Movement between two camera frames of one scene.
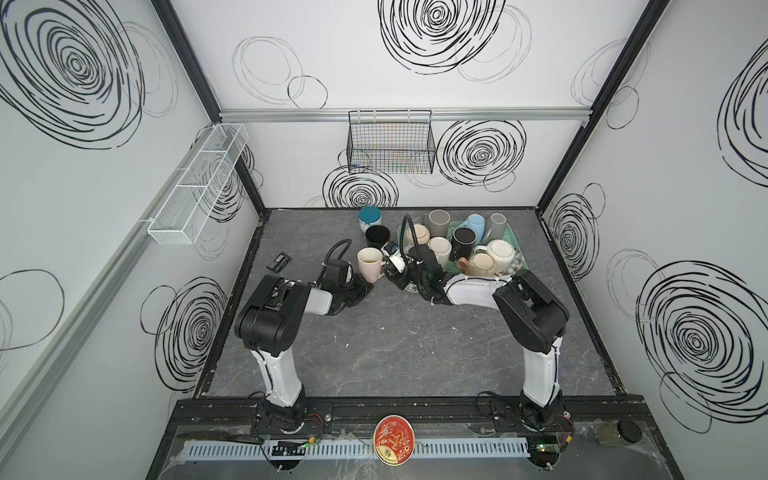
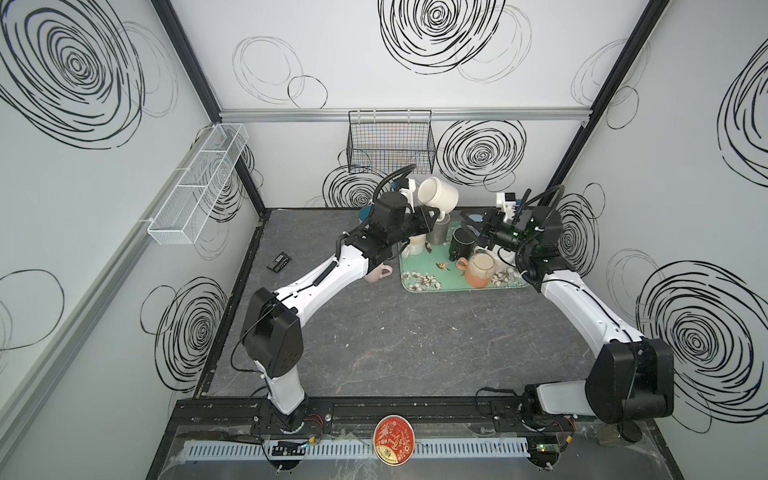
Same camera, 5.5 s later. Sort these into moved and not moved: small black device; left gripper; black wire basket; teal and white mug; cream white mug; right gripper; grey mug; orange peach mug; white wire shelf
Moved: right gripper; left gripper; cream white mug
Not moved: grey mug; orange peach mug; teal and white mug; white wire shelf; small black device; black wire basket
